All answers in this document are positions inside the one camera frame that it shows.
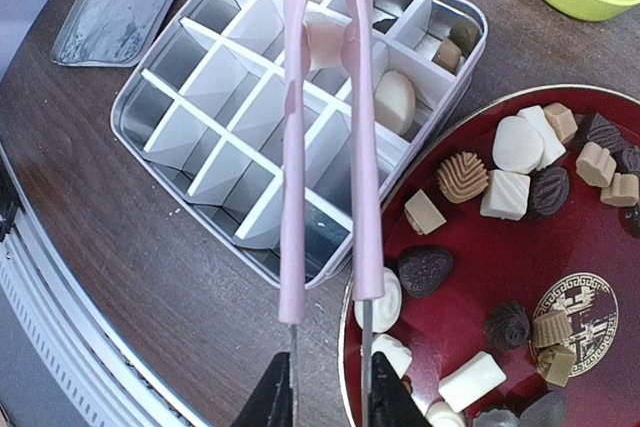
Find metal front rail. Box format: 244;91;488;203
1;155;208;426

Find dark leaf chocolate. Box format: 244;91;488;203
527;166;570;220

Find tan fluted chocolate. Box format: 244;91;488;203
531;310;573;348

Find dark swirl chocolate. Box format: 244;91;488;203
484;302;530;350

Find white round swirl chocolate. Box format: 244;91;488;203
372;267;402;333

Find dark heart chocolate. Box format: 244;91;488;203
397;245;453;299

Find bunny tin lid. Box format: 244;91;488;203
51;0;173;68

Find white oval chocolate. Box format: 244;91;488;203
374;71;416;135

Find tan cube chocolate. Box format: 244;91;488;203
537;345;576;387

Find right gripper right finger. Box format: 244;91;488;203
369;352;430;427

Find round red tray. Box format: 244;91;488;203
338;86;640;427

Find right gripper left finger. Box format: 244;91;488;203
234;352;293;427

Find pink metal tongs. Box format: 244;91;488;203
276;0;386;427

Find white square chocolate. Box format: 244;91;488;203
438;351;507;413

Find silver divided tin box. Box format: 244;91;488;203
109;0;490;289

